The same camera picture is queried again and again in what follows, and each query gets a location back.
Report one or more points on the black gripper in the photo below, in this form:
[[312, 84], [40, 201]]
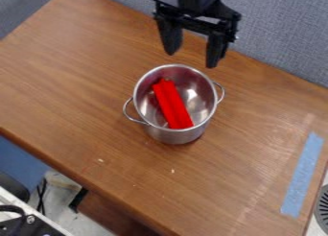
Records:
[[202, 16]]

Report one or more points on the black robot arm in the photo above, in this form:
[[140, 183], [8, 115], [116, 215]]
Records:
[[207, 17]]

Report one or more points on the silver metal pot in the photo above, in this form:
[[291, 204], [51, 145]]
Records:
[[202, 95]]

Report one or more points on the red rectangular block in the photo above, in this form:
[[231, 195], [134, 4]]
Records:
[[172, 105]]

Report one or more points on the blue tape strip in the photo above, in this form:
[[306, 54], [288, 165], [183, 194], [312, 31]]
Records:
[[302, 178]]

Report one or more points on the grey fan grille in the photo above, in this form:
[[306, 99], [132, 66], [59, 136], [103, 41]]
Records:
[[320, 211]]

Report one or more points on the black device with handle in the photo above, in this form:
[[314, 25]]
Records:
[[26, 225]]

